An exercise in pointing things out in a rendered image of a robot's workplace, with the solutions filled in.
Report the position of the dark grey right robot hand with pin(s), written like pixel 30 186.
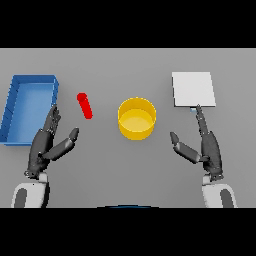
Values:
pixel 210 149

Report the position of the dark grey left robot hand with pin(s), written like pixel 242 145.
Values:
pixel 40 144

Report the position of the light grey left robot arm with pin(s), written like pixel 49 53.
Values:
pixel 29 194

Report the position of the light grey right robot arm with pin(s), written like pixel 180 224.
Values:
pixel 218 194

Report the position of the red beaker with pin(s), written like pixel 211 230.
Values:
pixel 85 106

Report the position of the pale square measuring scale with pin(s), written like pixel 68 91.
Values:
pixel 193 89

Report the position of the yellow bowl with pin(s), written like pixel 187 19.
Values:
pixel 136 119

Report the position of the blue rectangular tray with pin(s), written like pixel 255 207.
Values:
pixel 29 110

